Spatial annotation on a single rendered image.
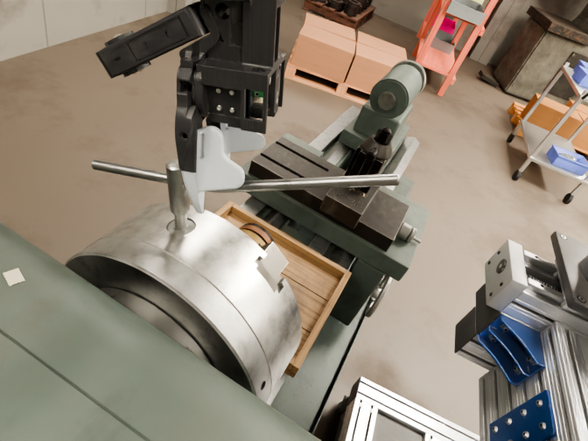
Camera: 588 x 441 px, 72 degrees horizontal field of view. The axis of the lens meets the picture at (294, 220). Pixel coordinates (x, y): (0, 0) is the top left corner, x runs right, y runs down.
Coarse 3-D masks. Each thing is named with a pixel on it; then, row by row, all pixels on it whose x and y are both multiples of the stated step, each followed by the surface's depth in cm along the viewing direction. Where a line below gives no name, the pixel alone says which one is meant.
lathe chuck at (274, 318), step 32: (128, 224) 51; (160, 224) 49; (224, 224) 50; (192, 256) 45; (224, 256) 47; (256, 256) 49; (224, 288) 45; (256, 288) 47; (288, 288) 51; (256, 320) 46; (288, 320) 51; (288, 352) 52
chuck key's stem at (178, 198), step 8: (176, 160) 44; (168, 168) 43; (176, 168) 43; (168, 176) 43; (176, 176) 43; (168, 184) 44; (176, 184) 44; (168, 192) 45; (176, 192) 44; (184, 192) 45; (176, 200) 45; (184, 200) 45; (176, 208) 46; (184, 208) 46; (176, 216) 47; (184, 216) 47; (176, 224) 48; (184, 224) 48
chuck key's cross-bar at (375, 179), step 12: (96, 168) 45; (108, 168) 45; (120, 168) 45; (132, 168) 45; (156, 180) 45; (252, 180) 43; (264, 180) 42; (276, 180) 42; (288, 180) 42; (300, 180) 41; (312, 180) 41; (324, 180) 41; (336, 180) 40; (348, 180) 40; (360, 180) 40; (372, 180) 39; (384, 180) 39; (396, 180) 39
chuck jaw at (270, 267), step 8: (264, 248) 54; (272, 248) 54; (272, 256) 54; (280, 256) 55; (264, 264) 51; (272, 264) 53; (280, 264) 55; (264, 272) 50; (272, 272) 51; (280, 272) 54; (272, 280) 51; (272, 288) 50
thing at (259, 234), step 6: (240, 228) 69; (246, 228) 69; (252, 228) 68; (258, 228) 69; (264, 228) 69; (252, 234) 67; (258, 234) 68; (264, 234) 68; (258, 240) 66; (264, 240) 68; (270, 240) 69
